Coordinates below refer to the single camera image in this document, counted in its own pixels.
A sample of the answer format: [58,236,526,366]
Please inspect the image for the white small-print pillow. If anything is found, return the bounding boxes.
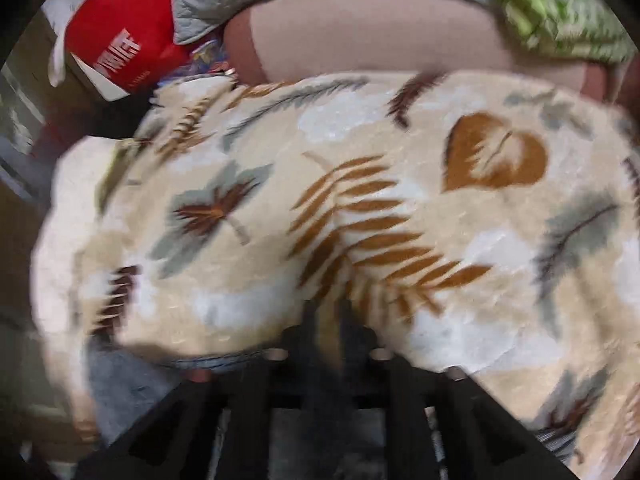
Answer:
[37,137,133,271]

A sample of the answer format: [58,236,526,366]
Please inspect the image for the colourful printed packet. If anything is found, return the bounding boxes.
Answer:
[187,40,236,77]

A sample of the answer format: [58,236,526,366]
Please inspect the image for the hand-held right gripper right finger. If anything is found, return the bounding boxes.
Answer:
[339,300,576,480]

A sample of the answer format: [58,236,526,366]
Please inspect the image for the red and white shopping bag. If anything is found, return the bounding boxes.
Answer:
[42,0,196,101]

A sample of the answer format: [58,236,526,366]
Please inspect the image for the pink bolster cushion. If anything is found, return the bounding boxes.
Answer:
[222,0,616,103]

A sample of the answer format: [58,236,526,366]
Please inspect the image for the cream leaf-print blanket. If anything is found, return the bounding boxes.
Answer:
[30,70,640,480]

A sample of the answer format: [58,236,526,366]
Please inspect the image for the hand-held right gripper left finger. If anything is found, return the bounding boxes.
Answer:
[75,300,327,480]

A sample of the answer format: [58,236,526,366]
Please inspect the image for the green patterned cloth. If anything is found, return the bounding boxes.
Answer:
[472,0,638,66]

